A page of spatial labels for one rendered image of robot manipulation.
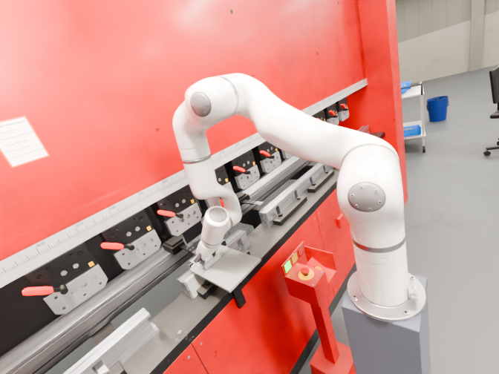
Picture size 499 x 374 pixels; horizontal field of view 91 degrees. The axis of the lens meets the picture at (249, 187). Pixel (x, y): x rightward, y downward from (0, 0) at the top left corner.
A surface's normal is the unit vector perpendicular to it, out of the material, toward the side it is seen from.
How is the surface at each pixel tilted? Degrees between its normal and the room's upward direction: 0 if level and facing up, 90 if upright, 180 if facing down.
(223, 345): 90
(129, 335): 90
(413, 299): 0
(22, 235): 90
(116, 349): 90
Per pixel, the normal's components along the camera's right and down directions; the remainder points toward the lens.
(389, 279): -0.10, 0.40
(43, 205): 0.71, 0.05
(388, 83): -0.65, 0.45
